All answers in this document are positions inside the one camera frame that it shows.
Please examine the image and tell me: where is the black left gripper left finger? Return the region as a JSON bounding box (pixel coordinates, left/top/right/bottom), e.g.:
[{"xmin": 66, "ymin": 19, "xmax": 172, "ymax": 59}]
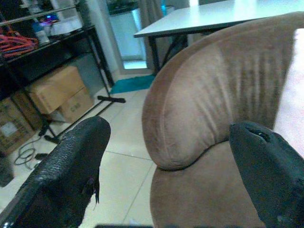
[{"xmin": 0, "ymin": 116, "xmax": 112, "ymax": 228}]

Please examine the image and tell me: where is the white table with black legs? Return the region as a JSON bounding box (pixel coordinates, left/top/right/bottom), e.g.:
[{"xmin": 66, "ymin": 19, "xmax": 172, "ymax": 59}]
[{"xmin": 133, "ymin": 0, "xmax": 304, "ymax": 75}]

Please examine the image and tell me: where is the teal floor mat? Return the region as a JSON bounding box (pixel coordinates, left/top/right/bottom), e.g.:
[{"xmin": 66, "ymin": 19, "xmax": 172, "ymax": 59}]
[{"xmin": 110, "ymin": 74, "xmax": 156, "ymax": 95}]

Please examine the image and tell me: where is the cardboard box with white label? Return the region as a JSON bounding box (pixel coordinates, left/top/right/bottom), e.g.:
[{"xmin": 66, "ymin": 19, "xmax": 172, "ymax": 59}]
[{"xmin": 0, "ymin": 96, "xmax": 36, "ymax": 155}]

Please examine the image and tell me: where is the beige curtain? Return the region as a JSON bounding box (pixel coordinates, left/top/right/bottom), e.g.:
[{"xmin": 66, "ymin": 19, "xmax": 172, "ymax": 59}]
[{"xmin": 139, "ymin": 0, "xmax": 190, "ymax": 69}]

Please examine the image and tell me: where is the small brown cardboard box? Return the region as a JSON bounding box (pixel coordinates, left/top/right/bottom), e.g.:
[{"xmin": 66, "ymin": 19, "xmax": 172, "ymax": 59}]
[{"xmin": 55, "ymin": 86, "xmax": 95, "ymax": 124}]

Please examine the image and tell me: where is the grey cable on floor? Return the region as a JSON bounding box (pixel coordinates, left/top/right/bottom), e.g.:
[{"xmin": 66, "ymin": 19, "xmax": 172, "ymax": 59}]
[{"xmin": 13, "ymin": 135, "xmax": 47, "ymax": 171}]

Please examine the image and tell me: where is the black metal shelf rack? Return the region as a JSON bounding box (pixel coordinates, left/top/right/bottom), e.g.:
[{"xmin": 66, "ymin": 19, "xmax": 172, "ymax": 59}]
[{"xmin": 0, "ymin": 4, "xmax": 126, "ymax": 144}]

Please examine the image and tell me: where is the red and blue cable bundle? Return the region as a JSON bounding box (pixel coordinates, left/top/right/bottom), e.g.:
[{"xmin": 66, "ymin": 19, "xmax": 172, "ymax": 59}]
[{"xmin": 0, "ymin": 28, "xmax": 39, "ymax": 60}]

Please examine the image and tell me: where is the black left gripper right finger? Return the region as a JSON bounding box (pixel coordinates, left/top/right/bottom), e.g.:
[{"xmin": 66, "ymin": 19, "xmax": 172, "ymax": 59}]
[{"xmin": 229, "ymin": 121, "xmax": 304, "ymax": 228}]

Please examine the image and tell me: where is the brown suede sofa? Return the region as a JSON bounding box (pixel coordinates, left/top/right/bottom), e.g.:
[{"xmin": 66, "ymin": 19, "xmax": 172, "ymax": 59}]
[{"xmin": 141, "ymin": 11, "xmax": 304, "ymax": 228}]

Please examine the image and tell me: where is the large brown cardboard box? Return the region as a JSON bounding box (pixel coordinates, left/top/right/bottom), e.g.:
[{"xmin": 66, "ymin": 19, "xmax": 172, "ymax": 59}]
[{"xmin": 26, "ymin": 66, "xmax": 86, "ymax": 114}]

